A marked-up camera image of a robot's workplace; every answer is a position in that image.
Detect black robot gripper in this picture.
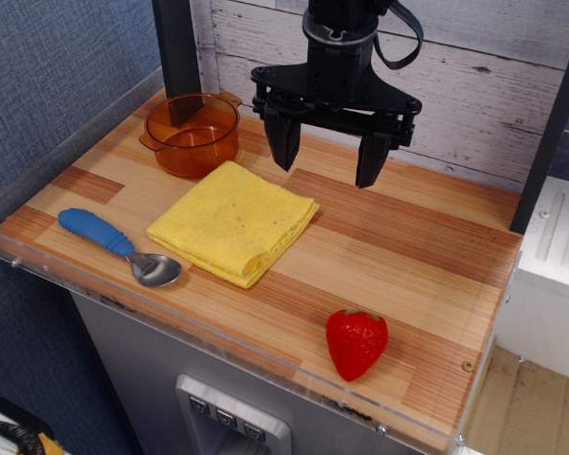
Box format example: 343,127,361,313
251,34,421,189

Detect orange transparent pot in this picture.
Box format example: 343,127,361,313
139,92,241,178

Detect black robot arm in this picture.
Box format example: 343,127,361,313
251,1,424,188

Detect yellow folded towel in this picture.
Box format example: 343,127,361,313
146,161,319,289

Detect red plastic strawberry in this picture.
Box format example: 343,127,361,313
325,309,389,382

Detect white ribbed side counter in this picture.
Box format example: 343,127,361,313
494,177,569,377

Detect grey toy fridge cabinet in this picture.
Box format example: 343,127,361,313
68,289,423,455

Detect clear acrylic table guard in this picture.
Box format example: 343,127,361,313
0,96,521,454

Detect yellow object at corner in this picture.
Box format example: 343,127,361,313
39,433,67,455

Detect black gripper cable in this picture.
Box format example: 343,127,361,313
371,0,425,70

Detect blue handled metal spoon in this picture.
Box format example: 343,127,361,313
58,208,181,287

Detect black right vertical post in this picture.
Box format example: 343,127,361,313
509,61,569,234

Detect black braided cable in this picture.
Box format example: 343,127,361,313
0,414,45,455

